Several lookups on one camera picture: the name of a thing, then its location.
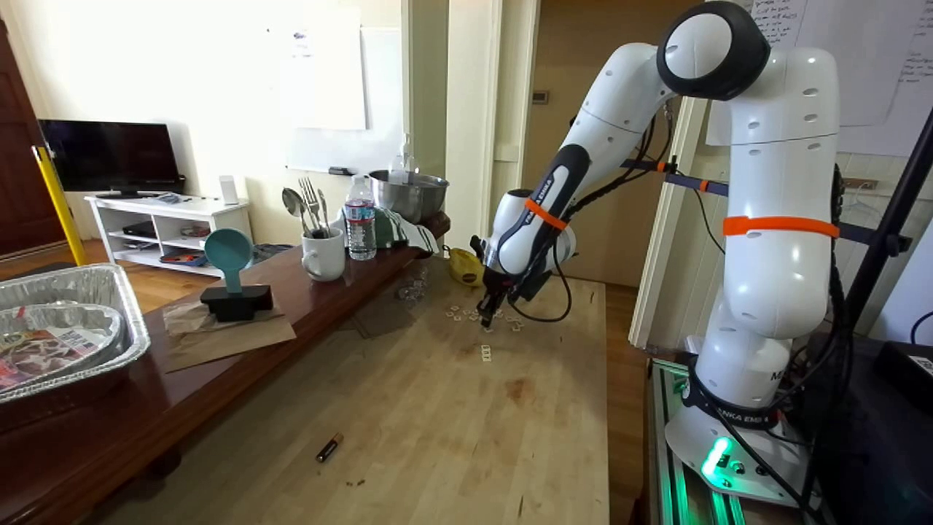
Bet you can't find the aluminium foil tray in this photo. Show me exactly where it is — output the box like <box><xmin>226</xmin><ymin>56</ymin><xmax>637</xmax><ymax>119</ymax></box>
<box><xmin>0</xmin><ymin>260</ymin><xmax>155</xmax><ymax>409</ymax></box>

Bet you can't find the black tripod pole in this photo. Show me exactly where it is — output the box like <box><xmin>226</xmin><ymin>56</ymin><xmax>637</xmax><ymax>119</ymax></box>
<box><xmin>837</xmin><ymin>103</ymin><xmax>933</xmax><ymax>339</ymax></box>

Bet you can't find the orange strap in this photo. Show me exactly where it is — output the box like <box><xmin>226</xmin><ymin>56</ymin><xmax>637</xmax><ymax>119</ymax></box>
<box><xmin>720</xmin><ymin>214</ymin><xmax>843</xmax><ymax>243</ymax></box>
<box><xmin>522</xmin><ymin>196</ymin><xmax>572</xmax><ymax>233</ymax></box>

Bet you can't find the black horizontal rod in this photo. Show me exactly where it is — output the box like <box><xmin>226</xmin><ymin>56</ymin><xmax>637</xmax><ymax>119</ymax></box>
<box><xmin>665</xmin><ymin>169</ymin><xmax>914</xmax><ymax>252</ymax></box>

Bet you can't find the colourful paper sheet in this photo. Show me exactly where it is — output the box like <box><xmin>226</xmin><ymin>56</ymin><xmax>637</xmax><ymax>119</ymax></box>
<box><xmin>0</xmin><ymin>300</ymin><xmax>124</xmax><ymax>393</ymax></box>

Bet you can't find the black equipment box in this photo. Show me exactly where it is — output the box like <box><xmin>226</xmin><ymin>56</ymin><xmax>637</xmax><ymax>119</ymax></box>
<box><xmin>805</xmin><ymin>332</ymin><xmax>933</xmax><ymax>525</ymax></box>

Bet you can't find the brown wooden door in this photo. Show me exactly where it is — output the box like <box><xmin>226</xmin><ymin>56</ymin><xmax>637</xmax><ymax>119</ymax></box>
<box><xmin>522</xmin><ymin>0</ymin><xmax>707</xmax><ymax>293</ymax></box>

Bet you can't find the teal scoop on black base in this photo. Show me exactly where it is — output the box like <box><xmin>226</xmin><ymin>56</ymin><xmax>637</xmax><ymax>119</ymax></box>
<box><xmin>197</xmin><ymin>224</ymin><xmax>276</xmax><ymax>323</ymax></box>

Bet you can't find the white leaning panel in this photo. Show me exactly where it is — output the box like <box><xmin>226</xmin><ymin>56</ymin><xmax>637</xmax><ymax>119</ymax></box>
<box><xmin>626</xmin><ymin>90</ymin><xmax>726</xmax><ymax>355</ymax></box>

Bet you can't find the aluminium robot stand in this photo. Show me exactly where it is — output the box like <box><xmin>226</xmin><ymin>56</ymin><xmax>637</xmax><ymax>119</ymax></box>
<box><xmin>637</xmin><ymin>352</ymin><xmax>840</xmax><ymax>525</ymax></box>

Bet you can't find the white shelf unit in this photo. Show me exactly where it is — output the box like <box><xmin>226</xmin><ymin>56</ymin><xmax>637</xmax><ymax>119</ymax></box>
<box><xmin>85</xmin><ymin>190</ymin><xmax>257</xmax><ymax>284</ymax></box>

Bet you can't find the clear plastic water bottle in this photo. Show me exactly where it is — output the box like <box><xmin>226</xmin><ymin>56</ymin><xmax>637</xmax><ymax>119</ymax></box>
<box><xmin>341</xmin><ymin>173</ymin><xmax>381</xmax><ymax>265</ymax></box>

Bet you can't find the metal spoon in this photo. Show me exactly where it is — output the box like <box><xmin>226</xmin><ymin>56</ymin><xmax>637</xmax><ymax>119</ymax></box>
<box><xmin>280</xmin><ymin>183</ymin><xmax>311</xmax><ymax>237</ymax></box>

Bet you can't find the yellow crumpled cloth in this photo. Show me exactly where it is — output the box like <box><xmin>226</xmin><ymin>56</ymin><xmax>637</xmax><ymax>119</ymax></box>
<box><xmin>446</xmin><ymin>244</ymin><xmax>486</xmax><ymax>293</ymax></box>

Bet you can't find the wall whiteboard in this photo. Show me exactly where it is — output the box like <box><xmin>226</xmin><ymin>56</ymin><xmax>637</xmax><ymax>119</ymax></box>
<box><xmin>252</xmin><ymin>18</ymin><xmax>410</xmax><ymax>182</ymax></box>

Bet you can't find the white sheet with writing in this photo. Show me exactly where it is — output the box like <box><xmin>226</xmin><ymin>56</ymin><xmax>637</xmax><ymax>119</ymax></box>
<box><xmin>703</xmin><ymin>0</ymin><xmax>933</xmax><ymax>160</ymax></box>

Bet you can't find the dark wooden table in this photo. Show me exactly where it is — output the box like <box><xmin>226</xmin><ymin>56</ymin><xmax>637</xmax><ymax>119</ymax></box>
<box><xmin>0</xmin><ymin>214</ymin><xmax>455</xmax><ymax>525</ymax></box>

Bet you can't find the dark brown wooden cabinet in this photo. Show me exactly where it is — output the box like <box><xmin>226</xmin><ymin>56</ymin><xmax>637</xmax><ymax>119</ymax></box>
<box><xmin>0</xmin><ymin>18</ymin><xmax>73</xmax><ymax>258</ymax></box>

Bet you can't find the green striped white towel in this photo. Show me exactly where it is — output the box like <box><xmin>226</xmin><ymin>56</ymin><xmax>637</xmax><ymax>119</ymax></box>
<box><xmin>373</xmin><ymin>207</ymin><xmax>442</xmax><ymax>260</ymax></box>

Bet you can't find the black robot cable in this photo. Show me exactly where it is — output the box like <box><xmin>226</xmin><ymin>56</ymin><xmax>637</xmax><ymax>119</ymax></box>
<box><xmin>483</xmin><ymin>104</ymin><xmax>681</xmax><ymax>330</ymax></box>

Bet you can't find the black flat television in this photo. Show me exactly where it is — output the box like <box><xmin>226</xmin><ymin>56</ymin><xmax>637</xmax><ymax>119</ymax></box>
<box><xmin>38</xmin><ymin>118</ymin><xmax>190</xmax><ymax>198</ymax></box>

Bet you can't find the yellow stick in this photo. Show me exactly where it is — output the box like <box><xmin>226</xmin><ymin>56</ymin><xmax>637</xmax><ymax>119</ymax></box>
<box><xmin>29</xmin><ymin>144</ymin><xmax>91</xmax><ymax>269</ymax></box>

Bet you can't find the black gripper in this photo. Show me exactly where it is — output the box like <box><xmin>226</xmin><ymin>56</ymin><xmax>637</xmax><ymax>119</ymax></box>
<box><xmin>477</xmin><ymin>265</ymin><xmax>534</xmax><ymax>330</ymax></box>

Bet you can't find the white mug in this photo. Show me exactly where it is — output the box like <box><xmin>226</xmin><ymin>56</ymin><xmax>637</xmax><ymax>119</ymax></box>
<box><xmin>299</xmin><ymin>228</ymin><xmax>349</xmax><ymax>285</ymax></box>

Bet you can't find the brown cardboard sheet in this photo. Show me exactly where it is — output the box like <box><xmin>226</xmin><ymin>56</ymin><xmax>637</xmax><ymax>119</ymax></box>
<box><xmin>158</xmin><ymin>293</ymin><xmax>299</xmax><ymax>377</ymax></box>

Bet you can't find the large steel bowl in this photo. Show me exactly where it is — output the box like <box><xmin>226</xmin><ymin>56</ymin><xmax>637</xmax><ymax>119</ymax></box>
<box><xmin>371</xmin><ymin>166</ymin><xmax>452</xmax><ymax>224</ymax></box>

